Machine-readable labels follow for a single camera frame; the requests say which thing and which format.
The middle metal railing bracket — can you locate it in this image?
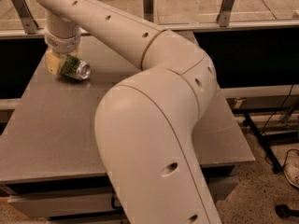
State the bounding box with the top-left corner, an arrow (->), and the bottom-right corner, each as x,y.
143,0 -> 154,21

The black metal stand leg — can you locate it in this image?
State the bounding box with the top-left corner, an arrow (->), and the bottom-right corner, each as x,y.
243,113 -> 283,174

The white shoe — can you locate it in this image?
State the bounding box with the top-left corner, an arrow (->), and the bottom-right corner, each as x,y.
284,164 -> 299,188

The lower grey drawer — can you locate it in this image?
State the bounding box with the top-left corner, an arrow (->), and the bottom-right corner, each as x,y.
47,212 -> 130,224

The right metal railing bracket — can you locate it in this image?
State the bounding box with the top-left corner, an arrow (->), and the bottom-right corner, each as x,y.
216,0 -> 235,27

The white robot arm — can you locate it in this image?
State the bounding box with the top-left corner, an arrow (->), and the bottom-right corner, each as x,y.
36,0 -> 222,224

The metal railing bracket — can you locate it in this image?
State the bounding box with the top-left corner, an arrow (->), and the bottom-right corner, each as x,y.
11,0 -> 38,35
143,0 -> 154,21
216,0 -> 235,27

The black floor cable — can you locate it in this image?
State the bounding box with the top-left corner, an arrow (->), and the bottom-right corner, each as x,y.
257,0 -> 299,170

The black upper drawer handle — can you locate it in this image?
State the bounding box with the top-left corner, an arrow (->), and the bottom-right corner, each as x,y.
111,196 -> 121,210

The green soda can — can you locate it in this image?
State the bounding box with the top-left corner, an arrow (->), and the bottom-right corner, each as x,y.
59,55 -> 91,81

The black caster wheel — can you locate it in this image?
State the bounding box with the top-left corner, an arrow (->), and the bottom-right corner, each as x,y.
275,204 -> 299,217

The grey drawer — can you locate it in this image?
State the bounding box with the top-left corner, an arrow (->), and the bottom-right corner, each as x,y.
7,175 -> 239,218
47,212 -> 130,224

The left metal railing bracket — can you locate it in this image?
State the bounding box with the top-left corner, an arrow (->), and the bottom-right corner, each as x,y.
11,0 -> 38,35

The upper grey drawer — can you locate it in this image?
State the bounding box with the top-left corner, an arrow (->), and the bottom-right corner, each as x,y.
7,175 -> 239,218

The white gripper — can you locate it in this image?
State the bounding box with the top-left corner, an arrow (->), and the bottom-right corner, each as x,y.
44,26 -> 80,77

